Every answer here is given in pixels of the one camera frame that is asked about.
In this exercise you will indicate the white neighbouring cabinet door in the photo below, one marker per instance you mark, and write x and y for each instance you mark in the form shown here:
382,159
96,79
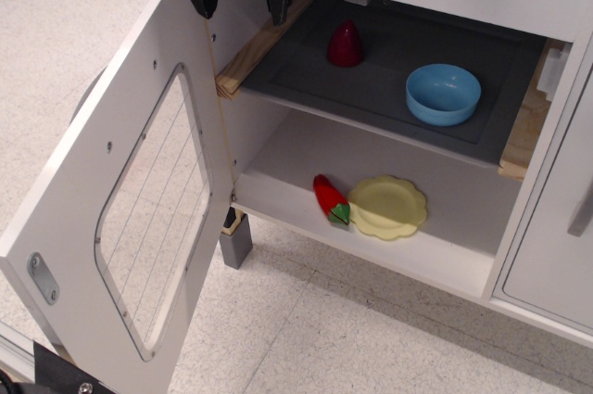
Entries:
547,274

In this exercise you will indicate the blue plastic bowl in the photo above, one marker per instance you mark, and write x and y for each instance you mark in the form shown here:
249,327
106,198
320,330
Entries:
442,95

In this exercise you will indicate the dark red toy cone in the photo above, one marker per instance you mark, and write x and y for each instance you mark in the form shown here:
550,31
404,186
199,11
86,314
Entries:
345,47

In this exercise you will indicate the grey cabinet leg foot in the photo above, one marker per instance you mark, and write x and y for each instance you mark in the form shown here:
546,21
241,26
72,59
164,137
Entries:
235,239

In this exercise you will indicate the grey metal door handle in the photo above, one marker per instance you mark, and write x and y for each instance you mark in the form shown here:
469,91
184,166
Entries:
582,214

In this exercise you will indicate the yellow scalloped toy plate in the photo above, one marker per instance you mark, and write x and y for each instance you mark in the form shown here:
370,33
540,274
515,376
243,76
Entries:
387,207

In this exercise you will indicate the white oven door with window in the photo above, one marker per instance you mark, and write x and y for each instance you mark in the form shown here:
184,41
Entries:
50,252

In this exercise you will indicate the black base plate with screw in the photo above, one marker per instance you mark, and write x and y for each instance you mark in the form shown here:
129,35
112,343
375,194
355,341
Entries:
60,376

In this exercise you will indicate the red toy chili pepper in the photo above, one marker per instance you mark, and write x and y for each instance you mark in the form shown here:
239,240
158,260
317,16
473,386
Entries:
333,204

